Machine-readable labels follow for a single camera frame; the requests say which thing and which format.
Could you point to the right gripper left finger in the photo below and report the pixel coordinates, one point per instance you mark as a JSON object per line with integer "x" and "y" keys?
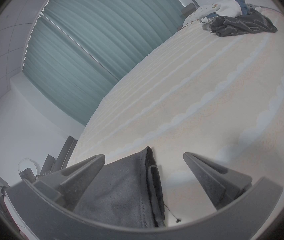
{"x": 74, "y": 181}

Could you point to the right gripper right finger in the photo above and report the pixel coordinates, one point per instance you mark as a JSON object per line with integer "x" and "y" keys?
{"x": 219, "y": 184}

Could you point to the black T-shirt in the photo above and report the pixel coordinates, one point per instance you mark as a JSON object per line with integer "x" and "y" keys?
{"x": 122, "y": 191}

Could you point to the bed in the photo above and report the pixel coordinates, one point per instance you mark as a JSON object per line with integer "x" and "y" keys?
{"x": 194, "y": 84}

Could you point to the pile of clothes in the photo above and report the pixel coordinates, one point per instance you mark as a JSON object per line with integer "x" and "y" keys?
{"x": 229, "y": 6}

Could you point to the blue-green curtain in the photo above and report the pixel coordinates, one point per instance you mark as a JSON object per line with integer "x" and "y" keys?
{"x": 112, "y": 21}
{"x": 64, "y": 79}

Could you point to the black satin garment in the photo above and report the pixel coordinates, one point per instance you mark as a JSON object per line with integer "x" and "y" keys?
{"x": 244, "y": 24}

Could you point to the white printed pillow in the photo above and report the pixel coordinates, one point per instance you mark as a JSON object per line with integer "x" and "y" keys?
{"x": 194, "y": 15}

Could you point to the grey bedside table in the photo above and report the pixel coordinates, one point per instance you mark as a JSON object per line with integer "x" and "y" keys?
{"x": 188, "y": 10}

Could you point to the white round wall fixture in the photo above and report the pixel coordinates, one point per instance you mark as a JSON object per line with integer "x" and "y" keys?
{"x": 28, "y": 162}

